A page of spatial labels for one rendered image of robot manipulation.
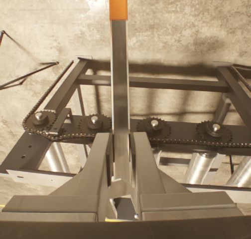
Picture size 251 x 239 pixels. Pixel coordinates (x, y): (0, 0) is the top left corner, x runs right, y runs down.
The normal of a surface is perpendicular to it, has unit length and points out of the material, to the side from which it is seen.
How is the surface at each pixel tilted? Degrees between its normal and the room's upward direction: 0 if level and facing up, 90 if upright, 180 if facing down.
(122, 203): 90
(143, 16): 0
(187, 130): 90
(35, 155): 90
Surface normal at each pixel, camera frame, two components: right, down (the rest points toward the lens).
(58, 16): -0.10, 0.63
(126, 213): 0.00, -0.78
